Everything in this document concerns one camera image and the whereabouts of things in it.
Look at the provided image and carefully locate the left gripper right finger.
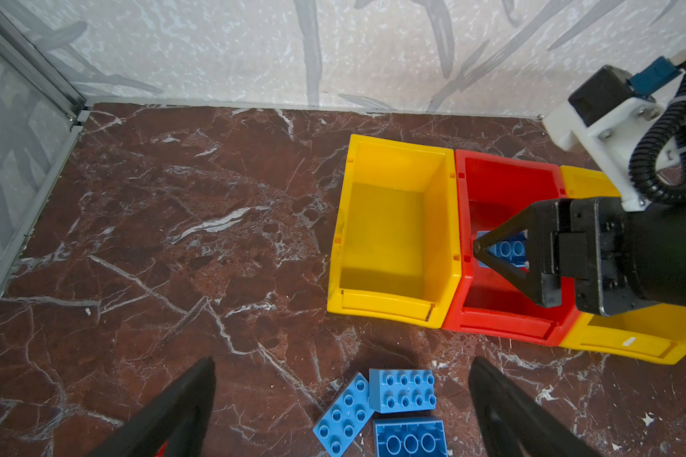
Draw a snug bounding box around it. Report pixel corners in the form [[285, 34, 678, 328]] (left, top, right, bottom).
[[468, 356, 598, 456]]

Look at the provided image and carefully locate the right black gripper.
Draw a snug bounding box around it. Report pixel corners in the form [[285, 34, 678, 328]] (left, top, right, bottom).
[[472, 197, 686, 317]]

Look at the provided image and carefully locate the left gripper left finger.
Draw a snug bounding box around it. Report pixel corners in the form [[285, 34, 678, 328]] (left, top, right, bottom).
[[88, 357, 216, 456]]

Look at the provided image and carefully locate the red lego far left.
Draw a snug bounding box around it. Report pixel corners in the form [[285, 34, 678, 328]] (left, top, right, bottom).
[[155, 443, 168, 457]]

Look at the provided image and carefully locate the red middle bin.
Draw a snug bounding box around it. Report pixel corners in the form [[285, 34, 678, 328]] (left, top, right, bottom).
[[441, 149, 581, 348]]

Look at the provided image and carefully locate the blue lego upturned brick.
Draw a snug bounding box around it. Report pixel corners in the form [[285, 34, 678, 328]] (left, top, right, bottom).
[[373, 417, 449, 457]]

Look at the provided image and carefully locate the blue lego top brick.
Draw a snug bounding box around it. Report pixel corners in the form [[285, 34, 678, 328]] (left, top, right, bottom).
[[369, 369, 438, 414]]

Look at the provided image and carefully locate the left yellow bin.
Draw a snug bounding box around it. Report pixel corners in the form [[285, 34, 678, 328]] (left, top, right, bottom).
[[327, 134, 462, 329]]

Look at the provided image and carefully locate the yellow bin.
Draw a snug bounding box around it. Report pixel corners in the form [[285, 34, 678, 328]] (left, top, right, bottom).
[[327, 134, 462, 329], [561, 166, 686, 365]]

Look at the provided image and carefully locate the blue lego diagonal brick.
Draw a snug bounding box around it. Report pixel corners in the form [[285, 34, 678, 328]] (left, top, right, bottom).
[[314, 372, 375, 456]]

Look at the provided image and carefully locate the right yellow bin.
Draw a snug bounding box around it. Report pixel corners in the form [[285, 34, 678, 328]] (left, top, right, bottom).
[[561, 166, 686, 365]]

